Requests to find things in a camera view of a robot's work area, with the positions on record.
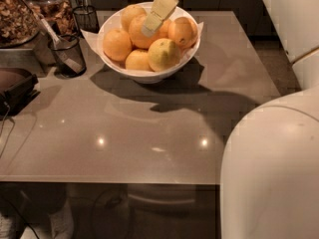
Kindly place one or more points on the glass jar of snacks right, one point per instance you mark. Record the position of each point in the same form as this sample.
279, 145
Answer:
58, 11

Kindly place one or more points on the glass jar of snacks left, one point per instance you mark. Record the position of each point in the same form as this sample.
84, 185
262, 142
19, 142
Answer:
17, 23

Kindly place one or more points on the glass jar of snacks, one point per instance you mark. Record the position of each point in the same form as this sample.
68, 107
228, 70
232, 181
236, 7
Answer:
58, 11
17, 23

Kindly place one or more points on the front left small orange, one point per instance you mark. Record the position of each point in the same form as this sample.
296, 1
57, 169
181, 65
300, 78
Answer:
138, 60

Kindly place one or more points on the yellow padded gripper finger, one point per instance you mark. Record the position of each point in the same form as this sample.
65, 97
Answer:
160, 11

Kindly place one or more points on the white bowl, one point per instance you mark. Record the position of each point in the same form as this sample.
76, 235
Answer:
178, 12

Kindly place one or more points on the yellowish front orange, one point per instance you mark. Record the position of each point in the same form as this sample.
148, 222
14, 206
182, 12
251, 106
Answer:
163, 54

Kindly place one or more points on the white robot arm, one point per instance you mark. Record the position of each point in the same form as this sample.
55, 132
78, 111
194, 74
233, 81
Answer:
269, 180

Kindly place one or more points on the silver scoop utensil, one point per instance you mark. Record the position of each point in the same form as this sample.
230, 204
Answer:
50, 27

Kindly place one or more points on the dark brown device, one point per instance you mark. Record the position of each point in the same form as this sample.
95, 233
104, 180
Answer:
16, 90

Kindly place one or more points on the black mesh cup back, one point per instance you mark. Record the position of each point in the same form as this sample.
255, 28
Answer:
86, 18

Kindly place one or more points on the black mesh cup front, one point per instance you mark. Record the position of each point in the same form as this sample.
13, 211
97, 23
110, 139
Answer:
68, 56

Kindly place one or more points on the black mesh cup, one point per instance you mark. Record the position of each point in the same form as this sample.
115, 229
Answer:
68, 56
86, 18

